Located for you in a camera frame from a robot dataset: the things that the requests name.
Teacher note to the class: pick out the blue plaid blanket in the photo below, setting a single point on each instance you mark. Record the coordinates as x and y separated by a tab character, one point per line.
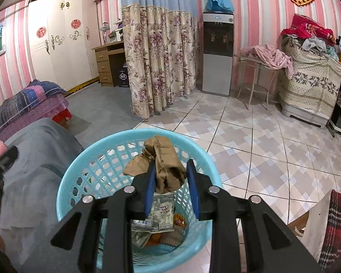
22	96

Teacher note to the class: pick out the white barcode packet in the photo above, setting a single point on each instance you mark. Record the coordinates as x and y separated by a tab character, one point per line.
142	224

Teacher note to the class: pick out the blue cloth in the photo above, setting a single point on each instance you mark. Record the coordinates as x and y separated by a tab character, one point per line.
220	2

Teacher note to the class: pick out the metal side table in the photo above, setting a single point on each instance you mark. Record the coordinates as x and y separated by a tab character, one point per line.
255	74

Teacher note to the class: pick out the white wardrobe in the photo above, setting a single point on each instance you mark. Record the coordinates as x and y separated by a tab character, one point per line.
62	42

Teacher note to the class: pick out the brown paper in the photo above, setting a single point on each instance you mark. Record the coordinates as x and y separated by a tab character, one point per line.
166	153

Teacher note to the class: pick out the plaid covered box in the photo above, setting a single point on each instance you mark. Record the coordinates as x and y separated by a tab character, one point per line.
336	227

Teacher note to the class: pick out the white printer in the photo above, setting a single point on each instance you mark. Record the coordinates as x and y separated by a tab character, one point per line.
116	36

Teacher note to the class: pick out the white snack packet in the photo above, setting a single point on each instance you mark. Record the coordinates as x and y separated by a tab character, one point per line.
163	210

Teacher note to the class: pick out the grey floor mat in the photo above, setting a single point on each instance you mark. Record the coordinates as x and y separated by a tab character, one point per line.
102	105

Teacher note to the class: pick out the water dispenser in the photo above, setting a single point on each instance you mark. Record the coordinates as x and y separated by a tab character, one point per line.
217	71

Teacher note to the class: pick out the black box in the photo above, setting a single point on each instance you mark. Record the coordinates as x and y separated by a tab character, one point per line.
121	77

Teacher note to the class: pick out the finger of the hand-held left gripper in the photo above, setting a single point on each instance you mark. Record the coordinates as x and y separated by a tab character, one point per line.
7	156

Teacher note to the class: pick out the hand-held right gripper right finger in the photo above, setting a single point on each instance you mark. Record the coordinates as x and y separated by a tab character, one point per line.
193	191

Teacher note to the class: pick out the tan crumpled wrapper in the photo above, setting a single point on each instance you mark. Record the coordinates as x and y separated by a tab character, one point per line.
140	238

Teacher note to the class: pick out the red plastic stool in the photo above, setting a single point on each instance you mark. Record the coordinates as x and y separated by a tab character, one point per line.
63	116

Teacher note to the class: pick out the floral cover cloth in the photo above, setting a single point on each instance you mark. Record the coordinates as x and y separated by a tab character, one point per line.
309	85

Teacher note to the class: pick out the wooden desk with drawers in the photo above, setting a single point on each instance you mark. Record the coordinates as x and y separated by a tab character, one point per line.
103	65

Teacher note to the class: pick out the pink dotted blanket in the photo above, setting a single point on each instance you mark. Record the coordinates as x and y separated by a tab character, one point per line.
37	113

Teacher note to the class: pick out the desk lamp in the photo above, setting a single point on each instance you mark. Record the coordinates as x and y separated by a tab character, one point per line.
104	30

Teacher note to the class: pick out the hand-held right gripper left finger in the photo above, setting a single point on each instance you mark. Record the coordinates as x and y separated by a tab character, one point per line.
150	188

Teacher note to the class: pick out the light blue plastic basket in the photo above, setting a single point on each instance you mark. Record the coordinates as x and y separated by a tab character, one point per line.
82	162

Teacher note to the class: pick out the pink cloth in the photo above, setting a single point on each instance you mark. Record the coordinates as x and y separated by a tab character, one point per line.
270	55

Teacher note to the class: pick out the red blanket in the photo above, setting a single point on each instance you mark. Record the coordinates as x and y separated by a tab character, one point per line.
304	28

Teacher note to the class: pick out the grey blanket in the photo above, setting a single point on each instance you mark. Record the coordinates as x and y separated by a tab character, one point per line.
34	162

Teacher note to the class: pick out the grey clothes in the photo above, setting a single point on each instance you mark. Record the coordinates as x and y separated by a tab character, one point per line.
315	44

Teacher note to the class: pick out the floral curtain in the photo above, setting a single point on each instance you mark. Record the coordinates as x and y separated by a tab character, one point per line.
159	57

